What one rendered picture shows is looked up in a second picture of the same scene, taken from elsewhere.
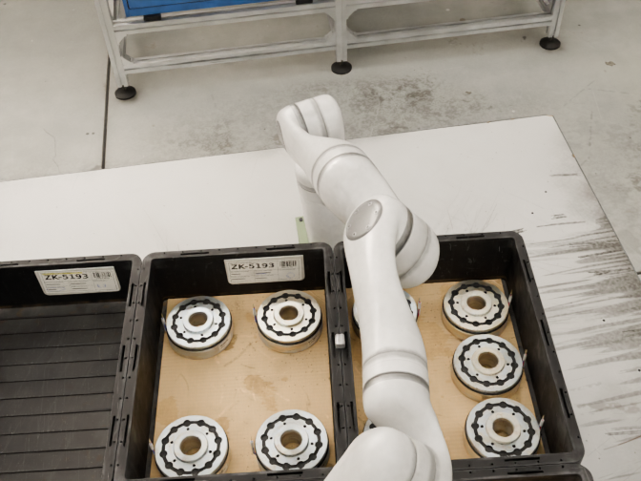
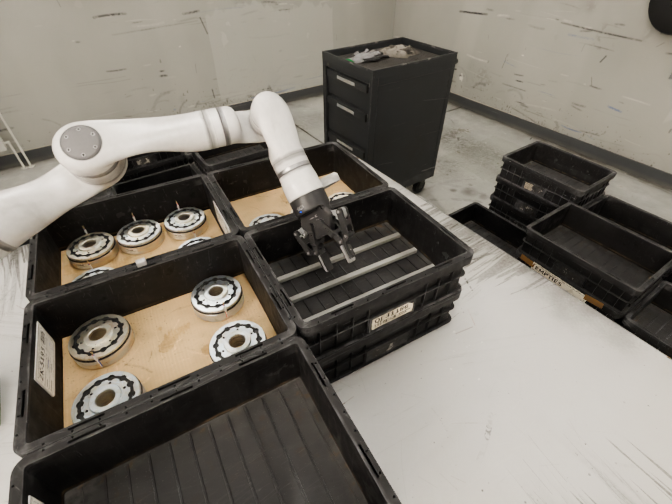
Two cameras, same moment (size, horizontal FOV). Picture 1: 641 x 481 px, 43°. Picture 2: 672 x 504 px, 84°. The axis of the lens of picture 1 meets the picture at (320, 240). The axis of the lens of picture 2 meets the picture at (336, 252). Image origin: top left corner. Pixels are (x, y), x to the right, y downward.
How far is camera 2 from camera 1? 0.98 m
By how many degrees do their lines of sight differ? 76
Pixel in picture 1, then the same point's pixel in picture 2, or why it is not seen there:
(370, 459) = (274, 98)
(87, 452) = (260, 431)
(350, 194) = (18, 202)
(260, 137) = not seen: outside the picture
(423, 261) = not seen: hidden behind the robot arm
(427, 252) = not seen: hidden behind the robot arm
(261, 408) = (189, 331)
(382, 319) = (178, 119)
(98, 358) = (154, 491)
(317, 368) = (148, 314)
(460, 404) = (167, 245)
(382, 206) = (73, 126)
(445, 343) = (119, 261)
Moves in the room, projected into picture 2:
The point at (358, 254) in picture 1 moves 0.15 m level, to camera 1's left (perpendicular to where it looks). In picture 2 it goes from (117, 141) to (128, 183)
